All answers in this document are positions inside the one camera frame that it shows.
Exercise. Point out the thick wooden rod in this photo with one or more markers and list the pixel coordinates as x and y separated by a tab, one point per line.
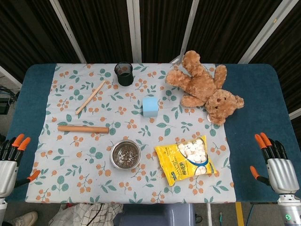
82	129

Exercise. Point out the grey-blue robot torso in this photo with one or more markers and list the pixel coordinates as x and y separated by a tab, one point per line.
152	216

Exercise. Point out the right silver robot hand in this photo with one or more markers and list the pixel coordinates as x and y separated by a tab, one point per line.
281	174

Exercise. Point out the steel bowl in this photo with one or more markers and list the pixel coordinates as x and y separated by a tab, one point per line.
125	166

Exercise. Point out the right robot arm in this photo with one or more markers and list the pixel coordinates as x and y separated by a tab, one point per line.
289	209

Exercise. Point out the black box device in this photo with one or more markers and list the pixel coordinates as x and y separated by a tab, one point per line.
3	106

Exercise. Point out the yellow marshmallow bag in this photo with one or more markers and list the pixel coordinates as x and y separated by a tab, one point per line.
174	162

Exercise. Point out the thin wooden stick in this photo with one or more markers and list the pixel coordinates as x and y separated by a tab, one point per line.
90	97

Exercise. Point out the black mesh pen cup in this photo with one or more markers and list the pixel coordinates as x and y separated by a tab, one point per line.
125	80

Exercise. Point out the white table leg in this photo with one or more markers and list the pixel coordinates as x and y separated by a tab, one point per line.
209	215

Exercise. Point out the checkered white cloth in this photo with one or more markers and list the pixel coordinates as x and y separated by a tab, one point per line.
94	215

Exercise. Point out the white screen frame post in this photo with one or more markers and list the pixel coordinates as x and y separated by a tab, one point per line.
188	26
68	30
9	76
134	30
295	114
265	33

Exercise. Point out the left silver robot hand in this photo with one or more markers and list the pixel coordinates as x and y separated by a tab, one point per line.
8	169

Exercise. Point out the round white teddy tag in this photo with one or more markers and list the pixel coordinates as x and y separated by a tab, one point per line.
208	117

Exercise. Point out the blue foam cube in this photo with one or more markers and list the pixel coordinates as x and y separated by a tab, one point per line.
150	107

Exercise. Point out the blue padded table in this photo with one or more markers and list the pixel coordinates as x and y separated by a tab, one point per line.
254	94

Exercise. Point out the brown teddy bear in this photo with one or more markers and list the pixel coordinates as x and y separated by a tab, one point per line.
202	87

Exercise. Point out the beige shoe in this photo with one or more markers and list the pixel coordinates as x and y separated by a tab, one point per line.
24	219

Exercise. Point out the floral tablecloth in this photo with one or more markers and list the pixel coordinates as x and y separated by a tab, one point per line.
70	153

